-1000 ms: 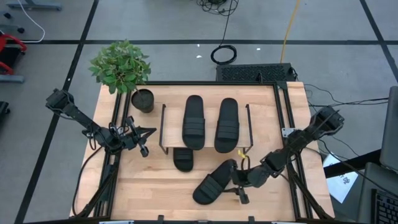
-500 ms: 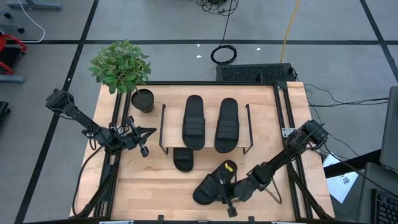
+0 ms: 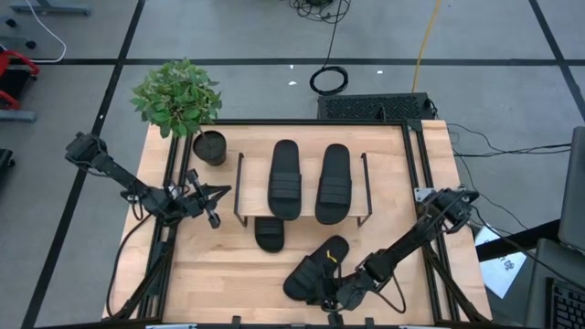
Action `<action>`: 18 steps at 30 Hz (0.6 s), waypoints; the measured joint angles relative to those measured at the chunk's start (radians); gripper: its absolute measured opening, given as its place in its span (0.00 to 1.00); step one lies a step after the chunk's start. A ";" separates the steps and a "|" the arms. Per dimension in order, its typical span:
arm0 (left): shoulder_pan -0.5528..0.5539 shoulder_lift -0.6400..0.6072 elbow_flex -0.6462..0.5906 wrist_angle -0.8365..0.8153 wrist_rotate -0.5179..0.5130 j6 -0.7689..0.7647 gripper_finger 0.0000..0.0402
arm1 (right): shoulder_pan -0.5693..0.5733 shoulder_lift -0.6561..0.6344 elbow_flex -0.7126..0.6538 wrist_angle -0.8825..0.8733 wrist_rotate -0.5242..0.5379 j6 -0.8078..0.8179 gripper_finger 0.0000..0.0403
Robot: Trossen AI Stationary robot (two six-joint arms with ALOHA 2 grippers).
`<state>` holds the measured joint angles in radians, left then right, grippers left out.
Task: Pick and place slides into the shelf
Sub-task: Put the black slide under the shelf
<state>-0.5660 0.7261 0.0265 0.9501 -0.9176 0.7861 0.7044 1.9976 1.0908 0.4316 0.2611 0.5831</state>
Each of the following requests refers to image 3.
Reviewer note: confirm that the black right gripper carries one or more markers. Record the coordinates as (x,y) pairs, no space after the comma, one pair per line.
(352,285)

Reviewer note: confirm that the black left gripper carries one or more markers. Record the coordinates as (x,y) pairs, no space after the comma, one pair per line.
(194,203)

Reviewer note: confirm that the black rubber slide sandal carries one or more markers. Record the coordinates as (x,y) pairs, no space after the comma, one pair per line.
(269,235)
(334,187)
(304,279)
(284,183)

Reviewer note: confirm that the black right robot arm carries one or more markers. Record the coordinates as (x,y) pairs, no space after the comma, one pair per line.
(411,240)

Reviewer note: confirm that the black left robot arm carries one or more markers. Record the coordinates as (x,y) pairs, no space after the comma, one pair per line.
(114,171)

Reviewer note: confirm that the yellow tape tag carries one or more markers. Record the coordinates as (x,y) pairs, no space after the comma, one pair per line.
(331,257)

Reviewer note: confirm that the black plant pot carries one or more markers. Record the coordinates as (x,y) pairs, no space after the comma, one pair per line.
(210,148)

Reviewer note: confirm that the green leafy plant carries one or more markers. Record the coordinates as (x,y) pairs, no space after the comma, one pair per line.
(176,98)

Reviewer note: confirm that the black perforated computer case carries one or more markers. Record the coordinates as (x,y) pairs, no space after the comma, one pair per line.
(365,107)

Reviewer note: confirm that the white paper sheet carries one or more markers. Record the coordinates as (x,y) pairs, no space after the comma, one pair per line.
(503,274)

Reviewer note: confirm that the black desk edge bar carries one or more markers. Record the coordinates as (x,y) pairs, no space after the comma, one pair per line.
(516,240)

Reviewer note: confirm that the grey desk top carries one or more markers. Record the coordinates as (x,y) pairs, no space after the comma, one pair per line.
(539,283)

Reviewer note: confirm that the grey floor plate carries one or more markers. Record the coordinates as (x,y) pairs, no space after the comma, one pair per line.
(16,115)

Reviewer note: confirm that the black caster wheel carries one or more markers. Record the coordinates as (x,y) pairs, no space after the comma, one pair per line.
(11,22)
(30,44)

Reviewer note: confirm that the black keyboard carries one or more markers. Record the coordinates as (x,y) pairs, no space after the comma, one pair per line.
(569,306)

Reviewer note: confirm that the grey table foot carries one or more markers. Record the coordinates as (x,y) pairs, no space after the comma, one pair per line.
(50,8)

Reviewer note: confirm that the grey laptop lid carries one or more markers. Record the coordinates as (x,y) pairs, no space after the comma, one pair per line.
(576,192)

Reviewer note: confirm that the wooden shelf with black frame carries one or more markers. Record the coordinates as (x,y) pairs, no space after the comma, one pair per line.
(253,183)

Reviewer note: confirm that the red metal chair frame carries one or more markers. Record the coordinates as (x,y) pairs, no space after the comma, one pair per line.
(3,61)

